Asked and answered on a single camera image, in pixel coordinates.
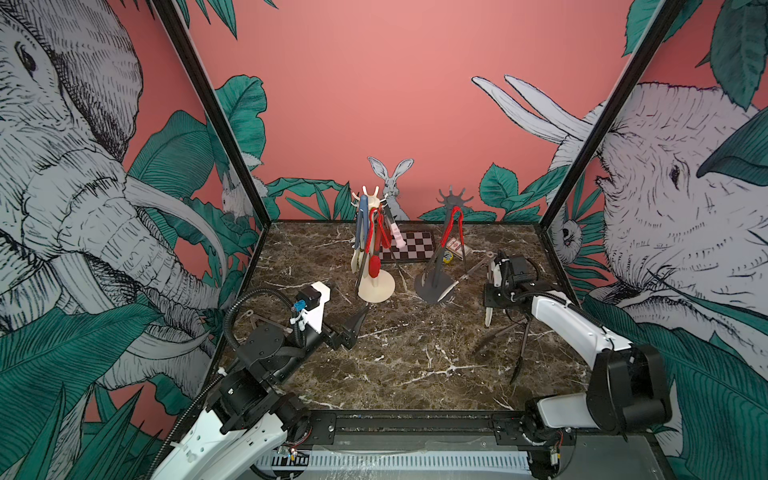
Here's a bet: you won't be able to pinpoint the white steel tongs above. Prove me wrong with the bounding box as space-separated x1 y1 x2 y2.
438 252 495 303

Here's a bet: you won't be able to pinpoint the cream utensil rack stand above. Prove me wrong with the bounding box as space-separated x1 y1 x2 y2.
351 186 395 304

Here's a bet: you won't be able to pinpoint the dark grey utensil rack stand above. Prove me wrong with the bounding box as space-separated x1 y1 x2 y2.
414 187 472 305

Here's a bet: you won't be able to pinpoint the red looped steel tongs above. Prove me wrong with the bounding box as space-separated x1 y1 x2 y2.
422 206 465 284

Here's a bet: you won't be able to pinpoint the pink steel tongs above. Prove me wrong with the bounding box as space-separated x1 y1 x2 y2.
383 206 407 250

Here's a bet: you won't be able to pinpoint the red handled steel tongs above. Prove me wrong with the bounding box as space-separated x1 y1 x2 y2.
364 208 378 254

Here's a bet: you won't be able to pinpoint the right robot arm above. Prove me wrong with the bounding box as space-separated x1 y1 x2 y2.
484 252 673 444

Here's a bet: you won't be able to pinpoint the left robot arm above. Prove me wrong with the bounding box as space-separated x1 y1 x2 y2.
146 282 370 479

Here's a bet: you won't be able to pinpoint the playing card box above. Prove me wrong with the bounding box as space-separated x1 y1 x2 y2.
446 238 473 259

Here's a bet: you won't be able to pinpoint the chessboard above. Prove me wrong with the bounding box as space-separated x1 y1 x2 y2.
378 231 436 263

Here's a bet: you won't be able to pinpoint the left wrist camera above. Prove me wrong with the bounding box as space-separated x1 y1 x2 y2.
290 281 331 334

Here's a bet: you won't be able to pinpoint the white slotted cable duct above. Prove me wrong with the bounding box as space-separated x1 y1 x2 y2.
254 450 531 475

